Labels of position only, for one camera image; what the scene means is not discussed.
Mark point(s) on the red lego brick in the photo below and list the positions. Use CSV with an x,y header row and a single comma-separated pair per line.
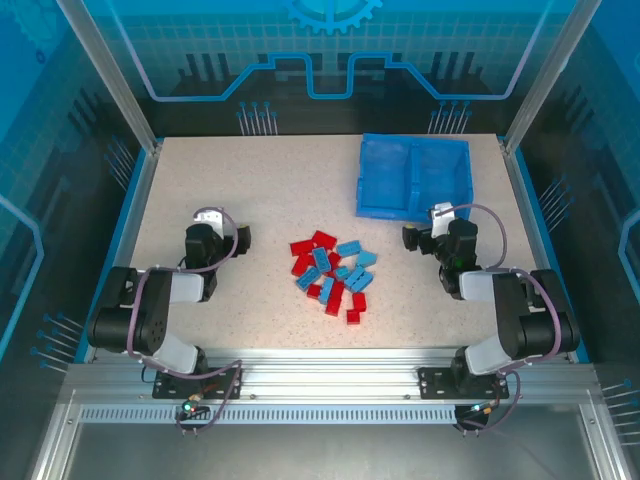
x,y
314,291
325,239
332,306
354,317
301,264
338,290
301,247
359,301
333,259

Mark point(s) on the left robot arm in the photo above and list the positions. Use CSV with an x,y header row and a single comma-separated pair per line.
x,y
150,310

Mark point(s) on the blue divided plastic bin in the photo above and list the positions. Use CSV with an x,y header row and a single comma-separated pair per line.
x,y
385,175

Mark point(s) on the blue table border strip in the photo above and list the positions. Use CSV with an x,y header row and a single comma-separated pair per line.
x,y
120,240
531,200

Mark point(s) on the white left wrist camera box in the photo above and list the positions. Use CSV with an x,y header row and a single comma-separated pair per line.
x,y
207,217

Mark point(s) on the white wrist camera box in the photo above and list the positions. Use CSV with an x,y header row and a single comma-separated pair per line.
x,y
442,217
207,217

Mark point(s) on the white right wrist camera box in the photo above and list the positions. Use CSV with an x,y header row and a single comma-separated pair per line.
x,y
442,217

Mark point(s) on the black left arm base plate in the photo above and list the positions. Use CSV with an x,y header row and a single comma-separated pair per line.
x,y
225,382

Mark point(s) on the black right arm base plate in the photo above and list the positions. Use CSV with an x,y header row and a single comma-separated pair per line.
x,y
435,382

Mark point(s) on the wide aluminium mounting rail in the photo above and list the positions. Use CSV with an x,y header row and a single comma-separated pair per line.
x,y
325,375

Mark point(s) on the aluminium frame post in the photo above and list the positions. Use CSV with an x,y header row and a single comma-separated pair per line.
x,y
114,75
550,75

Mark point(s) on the aluminium frame side rail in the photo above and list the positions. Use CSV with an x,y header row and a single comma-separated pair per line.
x,y
600,440
52,440

